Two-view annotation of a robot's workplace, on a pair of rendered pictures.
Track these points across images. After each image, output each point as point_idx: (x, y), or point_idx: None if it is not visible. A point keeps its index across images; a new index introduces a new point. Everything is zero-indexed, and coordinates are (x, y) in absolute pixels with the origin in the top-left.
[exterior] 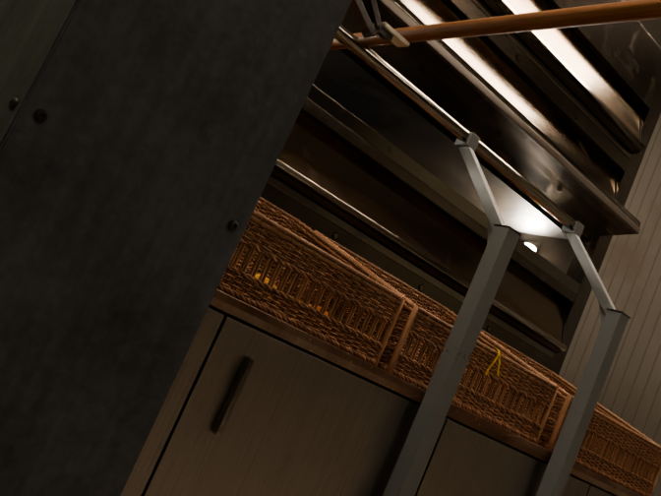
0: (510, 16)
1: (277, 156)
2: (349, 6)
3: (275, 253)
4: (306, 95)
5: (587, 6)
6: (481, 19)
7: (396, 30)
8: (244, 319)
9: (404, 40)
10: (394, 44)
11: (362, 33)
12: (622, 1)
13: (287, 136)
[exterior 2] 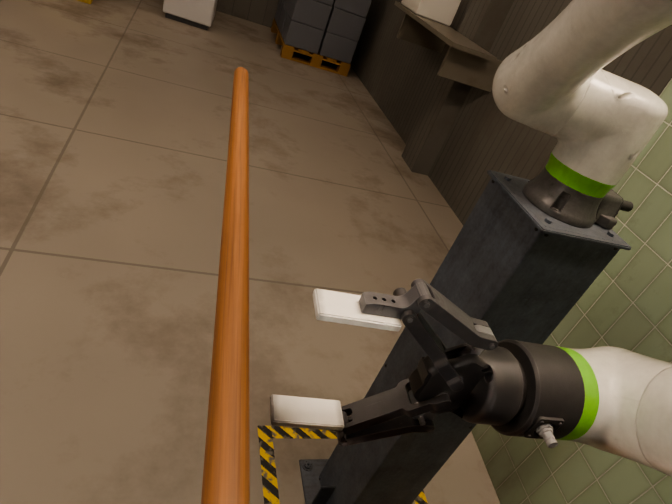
0: (248, 226)
1: (394, 345)
2: (400, 433)
3: None
4: (403, 330)
5: (248, 165)
6: (248, 261)
7: (249, 465)
8: None
9: (284, 397)
10: (281, 425)
11: (347, 444)
12: (247, 145)
13: (397, 340)
